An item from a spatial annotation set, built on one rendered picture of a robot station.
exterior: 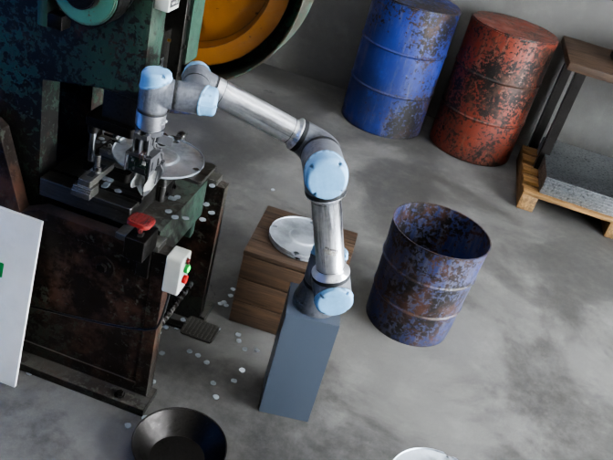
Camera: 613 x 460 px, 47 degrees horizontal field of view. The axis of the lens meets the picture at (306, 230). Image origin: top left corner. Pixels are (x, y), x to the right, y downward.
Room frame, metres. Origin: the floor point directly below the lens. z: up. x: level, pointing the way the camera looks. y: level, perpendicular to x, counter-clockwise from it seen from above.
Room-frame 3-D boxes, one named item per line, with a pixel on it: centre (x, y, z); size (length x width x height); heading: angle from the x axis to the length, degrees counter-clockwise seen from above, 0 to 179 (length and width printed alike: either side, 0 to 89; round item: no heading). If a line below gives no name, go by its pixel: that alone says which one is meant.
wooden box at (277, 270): (2.42, 0.00, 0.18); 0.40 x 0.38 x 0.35; 86
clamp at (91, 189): (1.84, 0.66, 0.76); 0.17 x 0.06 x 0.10; 173
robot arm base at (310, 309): (1.90, -0.09, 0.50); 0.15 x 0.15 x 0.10
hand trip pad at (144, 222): (1.65, 0.45, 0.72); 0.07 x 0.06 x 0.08; 83
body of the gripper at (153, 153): (1.62, 0.46, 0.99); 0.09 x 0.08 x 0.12; 173
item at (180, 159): (1.99, 0.51, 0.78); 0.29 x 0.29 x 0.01
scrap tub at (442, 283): (2.59, -0.54, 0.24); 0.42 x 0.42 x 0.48
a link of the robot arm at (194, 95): (1.67, 0.36, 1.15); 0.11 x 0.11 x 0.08; 14
